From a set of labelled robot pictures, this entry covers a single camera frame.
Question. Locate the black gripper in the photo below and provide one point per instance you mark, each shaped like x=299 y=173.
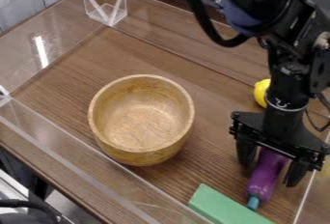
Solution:
x=279 y=130

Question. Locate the purple toy eggplant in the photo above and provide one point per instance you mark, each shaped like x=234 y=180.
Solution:
x=264 y=178

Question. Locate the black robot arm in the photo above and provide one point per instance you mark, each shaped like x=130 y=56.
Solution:
x=293 y=29

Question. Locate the brown wooden bowl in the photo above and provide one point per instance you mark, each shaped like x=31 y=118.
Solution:
x=141 y=117

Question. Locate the green rectangular block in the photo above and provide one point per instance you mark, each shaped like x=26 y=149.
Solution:
x=221 y=210

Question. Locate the yellow toy lemon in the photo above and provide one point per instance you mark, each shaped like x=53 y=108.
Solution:
x=261 y=88

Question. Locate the clear acrylic corner bracket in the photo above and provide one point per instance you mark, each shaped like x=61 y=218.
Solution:
x=108 y=14

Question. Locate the clear acrylic tray wall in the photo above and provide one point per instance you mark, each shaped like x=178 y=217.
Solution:
x=58 y=58

